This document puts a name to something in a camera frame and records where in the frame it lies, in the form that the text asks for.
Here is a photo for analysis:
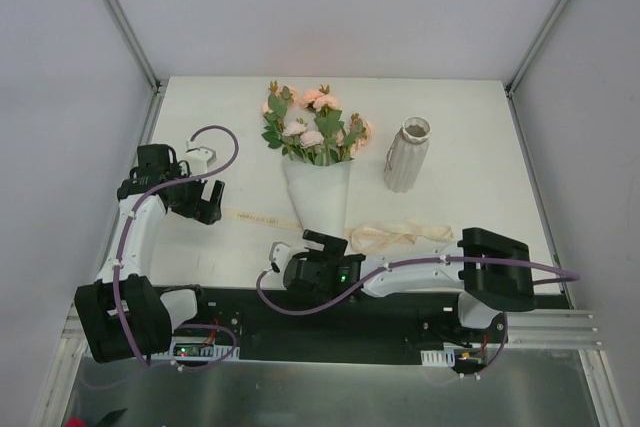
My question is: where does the right white cable duct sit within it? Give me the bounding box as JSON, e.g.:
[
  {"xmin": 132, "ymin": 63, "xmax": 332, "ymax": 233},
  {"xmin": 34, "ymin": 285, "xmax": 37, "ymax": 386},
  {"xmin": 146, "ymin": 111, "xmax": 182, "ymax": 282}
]
[{"xmin": 420, "ymin": 347, "xmax": 486, "ymax": 368}]

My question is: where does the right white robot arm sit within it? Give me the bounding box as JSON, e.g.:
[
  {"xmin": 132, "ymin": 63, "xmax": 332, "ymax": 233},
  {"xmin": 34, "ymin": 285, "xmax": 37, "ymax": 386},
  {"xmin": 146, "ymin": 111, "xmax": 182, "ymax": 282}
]
[{"xmin": 269, "ymin": 228, "xmax": 535, "ymax": 342}]

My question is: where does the aluminium frame post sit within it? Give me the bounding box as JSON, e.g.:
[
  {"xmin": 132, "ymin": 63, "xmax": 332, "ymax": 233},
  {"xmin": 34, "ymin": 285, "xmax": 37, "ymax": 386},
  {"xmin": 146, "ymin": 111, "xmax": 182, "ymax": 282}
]
[
  {"xmin": 503, "ymin": 0, "xmax": 605, "ymax": 98},
  {"xmin": 102, "ymin": 0, "xmax": 162, "ymax": 94}
]

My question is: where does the right aluminium frame post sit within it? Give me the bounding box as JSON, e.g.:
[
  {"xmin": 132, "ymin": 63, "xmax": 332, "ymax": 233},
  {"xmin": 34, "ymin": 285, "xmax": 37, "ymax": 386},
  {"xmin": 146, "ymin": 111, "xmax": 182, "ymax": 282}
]
[{"xmin": 503, "ymin": 0, "xmax": 605, "ymax": 98}]

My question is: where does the white ribbed ceramic vase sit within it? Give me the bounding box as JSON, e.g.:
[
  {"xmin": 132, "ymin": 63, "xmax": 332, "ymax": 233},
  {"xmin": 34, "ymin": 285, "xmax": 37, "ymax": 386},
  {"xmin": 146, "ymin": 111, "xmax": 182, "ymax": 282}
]
[{"xmin": 383, "ymin": 117, "xmax": 431, "ymax": 193}]

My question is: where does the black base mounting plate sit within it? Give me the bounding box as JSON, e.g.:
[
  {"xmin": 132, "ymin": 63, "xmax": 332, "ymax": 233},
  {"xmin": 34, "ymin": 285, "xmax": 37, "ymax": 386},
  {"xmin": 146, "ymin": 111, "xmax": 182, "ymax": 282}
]
[{"xmin": 149, "ymin": 285, "xmax": 571, "ymax": 365}]

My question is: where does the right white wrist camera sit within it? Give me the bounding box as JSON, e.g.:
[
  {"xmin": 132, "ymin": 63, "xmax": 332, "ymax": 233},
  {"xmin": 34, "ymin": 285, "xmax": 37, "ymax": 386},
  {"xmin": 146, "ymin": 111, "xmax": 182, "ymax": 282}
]
[{"xmin": 269, "ymin": 242, "xmax": 292, "ymax": 273}]

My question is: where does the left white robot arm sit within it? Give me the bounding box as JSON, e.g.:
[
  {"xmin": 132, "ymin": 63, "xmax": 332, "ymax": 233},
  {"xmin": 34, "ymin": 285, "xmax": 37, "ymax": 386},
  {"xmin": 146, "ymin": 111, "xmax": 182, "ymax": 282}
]
[{"xmin": 74, "ymin": 144, "xmax": 225, "ymax": 363}]

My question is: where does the cream printed ribbon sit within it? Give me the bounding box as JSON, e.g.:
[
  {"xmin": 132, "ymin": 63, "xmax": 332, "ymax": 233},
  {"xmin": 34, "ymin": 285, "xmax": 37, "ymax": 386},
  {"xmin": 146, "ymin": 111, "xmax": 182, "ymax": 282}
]
[{"xmin": 222, "ymin": 208, "xmax": 456, "ymax": 255}]

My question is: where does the left aluminium frame post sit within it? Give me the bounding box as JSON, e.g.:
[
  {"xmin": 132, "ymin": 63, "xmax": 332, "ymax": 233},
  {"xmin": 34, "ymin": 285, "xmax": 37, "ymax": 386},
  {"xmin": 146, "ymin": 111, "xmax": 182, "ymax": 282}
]
[{"xmin": 102, "ymin": 0, "xmax": 162, "ymax": 94}]

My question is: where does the pink flower bouquet white wrap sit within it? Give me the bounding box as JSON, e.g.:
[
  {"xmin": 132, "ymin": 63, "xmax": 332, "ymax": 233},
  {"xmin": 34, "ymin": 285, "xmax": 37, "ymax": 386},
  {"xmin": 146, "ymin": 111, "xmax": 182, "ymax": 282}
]
[{"xmin": 261, "ymin": 80, "xmax": 373, "ymax": 237}]

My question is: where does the left white cable duct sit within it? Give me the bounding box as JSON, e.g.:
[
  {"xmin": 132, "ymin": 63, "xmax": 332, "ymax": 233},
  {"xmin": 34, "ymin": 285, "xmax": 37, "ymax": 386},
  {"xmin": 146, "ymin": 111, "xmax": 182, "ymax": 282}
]
[{"xmin": 170, "ymin": 342, "xmax": 240, "ymax": 362}]

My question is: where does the white cable duct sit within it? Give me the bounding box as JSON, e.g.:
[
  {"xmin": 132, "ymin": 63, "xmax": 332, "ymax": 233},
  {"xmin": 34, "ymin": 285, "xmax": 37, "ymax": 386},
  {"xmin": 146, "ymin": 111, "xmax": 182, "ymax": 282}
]
[
  {"xmin": 420, "ymin": 347, "xmax": 486, "ymax": 368},
  {"xmin": 170, "ymin": 342, "xmax": 240, "ymax": 362}
]

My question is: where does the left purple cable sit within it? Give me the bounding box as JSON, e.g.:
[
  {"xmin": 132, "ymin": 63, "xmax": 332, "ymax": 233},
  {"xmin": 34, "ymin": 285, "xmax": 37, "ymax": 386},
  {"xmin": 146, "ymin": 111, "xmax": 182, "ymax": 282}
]
[{"xmin": 79, "ymin": 124, "xmax": 240, "ymax": 389}]

